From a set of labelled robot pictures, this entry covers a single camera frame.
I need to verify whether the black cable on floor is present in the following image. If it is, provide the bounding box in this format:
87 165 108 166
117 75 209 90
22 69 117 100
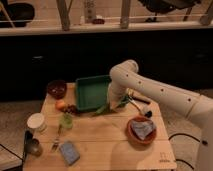
168 132 201 171

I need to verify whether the orange fruit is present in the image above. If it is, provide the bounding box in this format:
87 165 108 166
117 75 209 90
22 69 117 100
55 100 66 111

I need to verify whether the blue sponge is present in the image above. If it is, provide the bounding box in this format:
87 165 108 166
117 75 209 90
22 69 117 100
59 141 80 166

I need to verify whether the black marker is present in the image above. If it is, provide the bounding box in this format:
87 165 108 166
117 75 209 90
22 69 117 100
132 96 151 104

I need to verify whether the black office chair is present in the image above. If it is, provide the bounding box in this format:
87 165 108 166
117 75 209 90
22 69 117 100
138 0 201 22

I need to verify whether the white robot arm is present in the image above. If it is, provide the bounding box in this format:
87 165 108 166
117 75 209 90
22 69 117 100
107 60 213 171

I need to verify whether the green plastic tray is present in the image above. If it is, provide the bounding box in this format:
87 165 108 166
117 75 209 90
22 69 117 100
75 75 111 112

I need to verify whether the small green cup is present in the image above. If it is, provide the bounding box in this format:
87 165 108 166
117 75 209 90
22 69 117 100
60 114 73 129

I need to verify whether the orange clay plate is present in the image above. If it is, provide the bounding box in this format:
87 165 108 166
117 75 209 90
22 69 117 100
126 116 157 145

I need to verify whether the black chair left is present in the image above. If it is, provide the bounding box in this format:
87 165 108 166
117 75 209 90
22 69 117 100
0 2 35 28

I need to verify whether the wooden table leg post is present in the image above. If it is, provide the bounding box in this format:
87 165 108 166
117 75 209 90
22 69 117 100
56 0 70 31

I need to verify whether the white cup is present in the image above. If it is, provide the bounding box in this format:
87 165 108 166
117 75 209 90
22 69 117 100
27 113 46 132

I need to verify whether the wooden post right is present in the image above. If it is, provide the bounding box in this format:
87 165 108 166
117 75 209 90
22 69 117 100
120 0 131 29

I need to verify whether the metal fork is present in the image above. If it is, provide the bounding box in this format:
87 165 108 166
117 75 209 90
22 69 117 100
51 124 62 151

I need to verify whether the dark metal cup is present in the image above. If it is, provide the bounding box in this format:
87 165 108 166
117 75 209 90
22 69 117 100
25 139 43 156

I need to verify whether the grey blue cloth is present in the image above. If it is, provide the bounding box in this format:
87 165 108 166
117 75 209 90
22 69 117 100
130 121 156 140

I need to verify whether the dark red bowl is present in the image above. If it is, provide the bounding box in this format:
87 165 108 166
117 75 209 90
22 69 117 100
47 80 67 99

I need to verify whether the dark grape bunch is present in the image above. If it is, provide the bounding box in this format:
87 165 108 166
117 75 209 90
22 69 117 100
65 105 77 113

